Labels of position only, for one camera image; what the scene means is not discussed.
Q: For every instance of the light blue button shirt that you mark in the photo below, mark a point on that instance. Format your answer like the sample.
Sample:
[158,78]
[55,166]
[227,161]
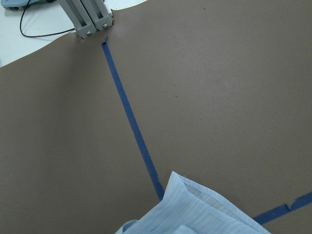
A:
[190,208]

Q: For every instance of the aluminium frame post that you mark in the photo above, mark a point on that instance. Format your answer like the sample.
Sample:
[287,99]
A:
[88,16]

